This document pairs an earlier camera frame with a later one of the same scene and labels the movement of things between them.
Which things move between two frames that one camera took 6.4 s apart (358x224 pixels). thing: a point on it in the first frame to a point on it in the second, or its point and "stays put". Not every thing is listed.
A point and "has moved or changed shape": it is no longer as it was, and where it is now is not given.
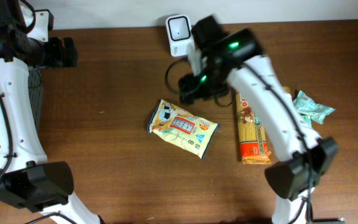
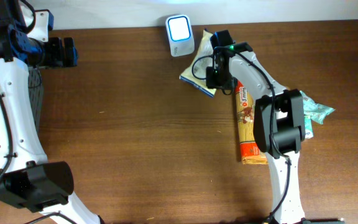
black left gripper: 61,59 stays put
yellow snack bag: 194,132 has moved or changed shape
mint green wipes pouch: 310,110 stays put
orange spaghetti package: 253,134 stays put
